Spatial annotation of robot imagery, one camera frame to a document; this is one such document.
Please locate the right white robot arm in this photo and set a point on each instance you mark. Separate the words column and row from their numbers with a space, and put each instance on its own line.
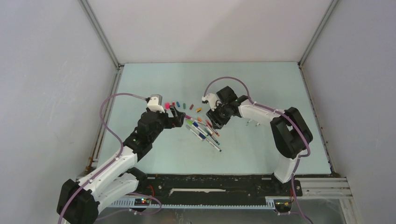
column 289, row 129

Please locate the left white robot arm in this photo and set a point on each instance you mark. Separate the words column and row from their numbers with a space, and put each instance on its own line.
column 82, row 201

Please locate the grey cable duct rail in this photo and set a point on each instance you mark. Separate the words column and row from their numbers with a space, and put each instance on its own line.
column 143, row 203

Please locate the left aluminium frame post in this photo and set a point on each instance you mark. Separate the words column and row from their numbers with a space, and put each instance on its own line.
column 92, row 18

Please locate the grey capped marker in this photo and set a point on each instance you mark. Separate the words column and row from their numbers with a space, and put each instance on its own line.
column 194, row 132

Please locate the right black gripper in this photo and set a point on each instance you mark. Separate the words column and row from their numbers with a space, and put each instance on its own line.
column 217, row 123

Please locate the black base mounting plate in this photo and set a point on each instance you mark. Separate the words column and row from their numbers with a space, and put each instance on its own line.
column 219, row 189

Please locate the aluminium frame post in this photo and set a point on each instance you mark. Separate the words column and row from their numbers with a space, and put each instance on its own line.
column 92, row 18
column 318, row 31

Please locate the magenta capped marker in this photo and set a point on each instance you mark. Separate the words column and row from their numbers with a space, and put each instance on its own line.
column 195, row 120

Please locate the red gel pen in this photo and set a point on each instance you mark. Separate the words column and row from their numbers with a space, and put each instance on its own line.
column 210, row 125

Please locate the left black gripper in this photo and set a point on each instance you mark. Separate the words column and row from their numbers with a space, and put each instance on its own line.
column 176, row 121

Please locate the green gel pen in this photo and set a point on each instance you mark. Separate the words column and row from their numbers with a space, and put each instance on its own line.
column 212, row 137

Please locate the right aluminium frame post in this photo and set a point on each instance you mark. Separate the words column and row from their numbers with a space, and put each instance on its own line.
column 318, row 31

